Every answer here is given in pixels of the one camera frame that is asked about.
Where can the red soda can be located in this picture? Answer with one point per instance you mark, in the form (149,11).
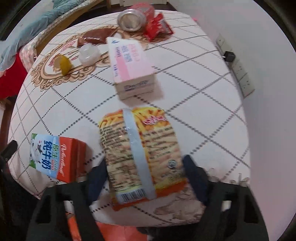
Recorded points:
(136,17)

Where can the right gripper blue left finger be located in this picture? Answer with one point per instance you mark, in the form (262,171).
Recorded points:
(96,179)

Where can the red snack wrapper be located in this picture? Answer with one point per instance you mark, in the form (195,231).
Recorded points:
(157,26)

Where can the yellow noodle snack bag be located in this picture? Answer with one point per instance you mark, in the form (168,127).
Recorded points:
(142,154)

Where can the brown sauce packet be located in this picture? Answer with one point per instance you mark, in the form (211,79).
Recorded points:
(97,36)

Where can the wooden bed with mattress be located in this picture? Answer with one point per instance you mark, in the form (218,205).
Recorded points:
(30,51)

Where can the red blanket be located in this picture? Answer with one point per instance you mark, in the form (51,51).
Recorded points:
(12,79)

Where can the clear plastic cup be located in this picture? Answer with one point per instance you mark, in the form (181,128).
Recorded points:
(89,54)

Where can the milk carton blue red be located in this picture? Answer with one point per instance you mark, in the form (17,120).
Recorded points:
(61,158)

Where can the yellow fruit peel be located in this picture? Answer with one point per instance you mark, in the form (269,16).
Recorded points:
(62,63)

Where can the white patterned tablecloth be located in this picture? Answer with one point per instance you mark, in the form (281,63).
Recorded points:
(195,97)

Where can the black plug adapter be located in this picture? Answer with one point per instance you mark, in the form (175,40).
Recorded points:
(229,56)

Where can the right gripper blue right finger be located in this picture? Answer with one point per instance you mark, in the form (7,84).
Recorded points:
(197,177)

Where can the wall power sockets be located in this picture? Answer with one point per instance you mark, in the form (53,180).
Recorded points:
(239,72)

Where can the blue quilt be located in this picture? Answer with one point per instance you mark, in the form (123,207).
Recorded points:
(32,30)

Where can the pink white toothpaste box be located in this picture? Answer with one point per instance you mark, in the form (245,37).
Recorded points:
(132,71)

